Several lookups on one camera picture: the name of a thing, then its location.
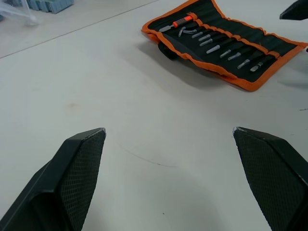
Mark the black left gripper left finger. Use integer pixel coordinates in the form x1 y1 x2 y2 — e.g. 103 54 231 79
0 128 107 231

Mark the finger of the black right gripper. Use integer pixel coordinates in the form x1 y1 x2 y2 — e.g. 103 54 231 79
279 0 308 21

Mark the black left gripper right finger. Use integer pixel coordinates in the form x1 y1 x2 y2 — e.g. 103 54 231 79
232 127 308 231

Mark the orange and black tool roll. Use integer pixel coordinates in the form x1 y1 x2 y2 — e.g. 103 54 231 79
141 0 308 92

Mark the black tool with metal tip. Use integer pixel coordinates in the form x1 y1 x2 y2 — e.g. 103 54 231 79
249 57 274 73

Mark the clear plastic bag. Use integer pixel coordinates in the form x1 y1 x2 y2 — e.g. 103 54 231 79
0 0 39 26

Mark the blue plastic storage bin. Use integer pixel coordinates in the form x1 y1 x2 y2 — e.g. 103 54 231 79
26 0 50 12
47 0 75 14

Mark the orange handled metal spatula tool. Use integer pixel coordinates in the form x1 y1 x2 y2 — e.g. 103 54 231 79
158 13 197 33

